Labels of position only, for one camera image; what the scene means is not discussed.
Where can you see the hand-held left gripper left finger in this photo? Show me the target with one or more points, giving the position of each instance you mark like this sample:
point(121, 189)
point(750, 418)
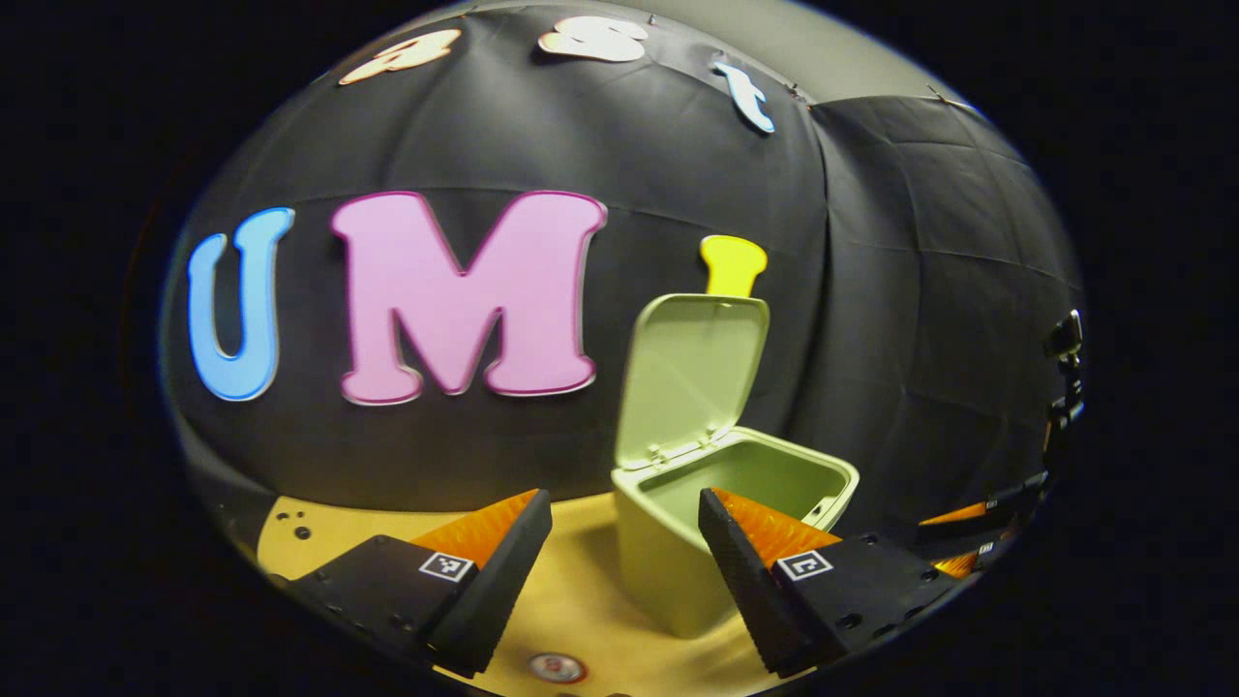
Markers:
point(503, 571)

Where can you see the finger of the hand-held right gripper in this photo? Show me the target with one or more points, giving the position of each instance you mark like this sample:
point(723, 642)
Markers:
point(1012, 499)
point(987, 554)

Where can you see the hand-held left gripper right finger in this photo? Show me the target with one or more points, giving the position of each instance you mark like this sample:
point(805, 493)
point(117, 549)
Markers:
point(740, 571)

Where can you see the red pop can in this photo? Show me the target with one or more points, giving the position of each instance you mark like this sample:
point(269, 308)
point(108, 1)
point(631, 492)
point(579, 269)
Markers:
point(557, 668)

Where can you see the white desktop garbage bin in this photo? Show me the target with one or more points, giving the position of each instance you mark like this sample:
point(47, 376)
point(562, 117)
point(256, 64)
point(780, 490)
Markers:
point(678, 378)

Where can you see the black backdrop cloth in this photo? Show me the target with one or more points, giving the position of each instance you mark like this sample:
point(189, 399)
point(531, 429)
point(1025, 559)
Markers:
point(484, 145)

